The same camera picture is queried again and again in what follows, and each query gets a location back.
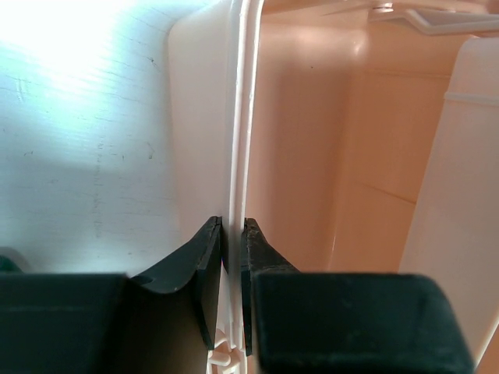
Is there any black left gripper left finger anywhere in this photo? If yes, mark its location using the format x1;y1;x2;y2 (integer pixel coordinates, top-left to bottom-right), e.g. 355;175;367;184
126;217;222;373

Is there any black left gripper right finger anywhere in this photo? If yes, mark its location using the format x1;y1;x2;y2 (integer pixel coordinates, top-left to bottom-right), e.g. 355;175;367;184
240;218;299;357

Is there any pink plastic toolbox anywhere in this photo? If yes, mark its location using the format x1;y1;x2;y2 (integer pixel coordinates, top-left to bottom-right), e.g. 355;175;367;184
167;1;498;373

